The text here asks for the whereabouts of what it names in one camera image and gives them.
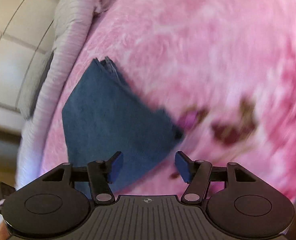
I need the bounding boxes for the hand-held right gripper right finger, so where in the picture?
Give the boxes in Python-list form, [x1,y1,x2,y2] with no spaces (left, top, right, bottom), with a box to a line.
[175,151,261,204]

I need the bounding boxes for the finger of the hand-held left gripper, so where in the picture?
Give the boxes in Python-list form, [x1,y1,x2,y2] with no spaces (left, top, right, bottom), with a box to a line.
[0,182,16,207]

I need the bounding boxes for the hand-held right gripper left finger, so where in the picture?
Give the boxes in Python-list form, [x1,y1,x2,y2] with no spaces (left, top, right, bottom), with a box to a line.
[38,151,125,204]

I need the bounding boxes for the blue denim jeans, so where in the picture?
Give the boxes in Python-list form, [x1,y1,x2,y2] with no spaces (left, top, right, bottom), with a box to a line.
[61,57,185,193]

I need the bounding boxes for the pink floral blanket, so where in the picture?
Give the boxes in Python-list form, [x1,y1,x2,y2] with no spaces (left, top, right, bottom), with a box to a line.
[39,0,296,205]

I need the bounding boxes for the striped rolled quilt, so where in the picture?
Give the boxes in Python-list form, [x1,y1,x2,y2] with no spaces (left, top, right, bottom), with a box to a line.
[15,0,131,188]

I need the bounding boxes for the white sliding wardrobe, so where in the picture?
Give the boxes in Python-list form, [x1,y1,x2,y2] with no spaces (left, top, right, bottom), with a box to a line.
[0,0,63,130]

